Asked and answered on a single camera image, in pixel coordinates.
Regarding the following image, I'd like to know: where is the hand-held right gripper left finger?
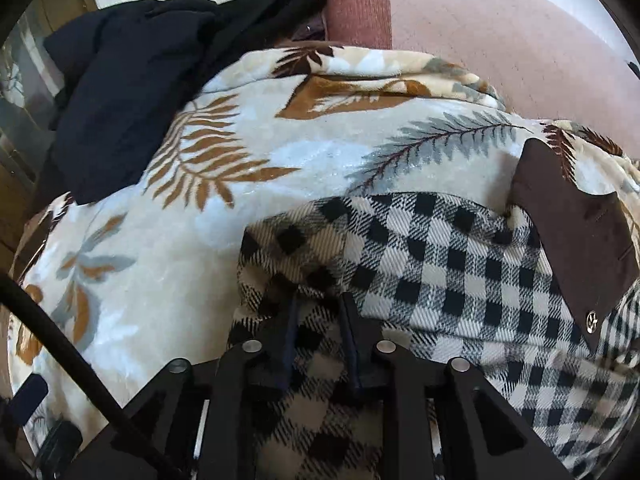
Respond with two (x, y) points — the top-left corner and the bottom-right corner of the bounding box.
(65, 293), (302, 480)

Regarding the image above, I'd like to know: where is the leaf printed blanket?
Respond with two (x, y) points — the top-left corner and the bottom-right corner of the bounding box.
(10, 45), (640, 461)

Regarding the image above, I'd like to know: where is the black white checked coat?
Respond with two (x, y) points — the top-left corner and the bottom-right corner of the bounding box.
(227, 137), (640, 480)

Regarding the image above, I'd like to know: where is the pink cushion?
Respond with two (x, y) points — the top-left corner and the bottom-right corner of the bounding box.
(325, 0), (640, 131)

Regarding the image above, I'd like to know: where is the black garment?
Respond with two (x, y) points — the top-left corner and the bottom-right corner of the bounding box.
(42, 0), (351, 206)

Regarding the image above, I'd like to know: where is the wooden glass door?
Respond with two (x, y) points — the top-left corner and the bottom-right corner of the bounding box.
(0, 0), (98, 261)

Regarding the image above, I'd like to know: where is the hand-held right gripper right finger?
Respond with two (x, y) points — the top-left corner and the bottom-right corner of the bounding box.
(340, 293), (576, 480)

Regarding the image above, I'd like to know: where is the black cable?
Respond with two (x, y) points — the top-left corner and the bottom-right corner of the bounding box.
(0, 276), (181, 480)

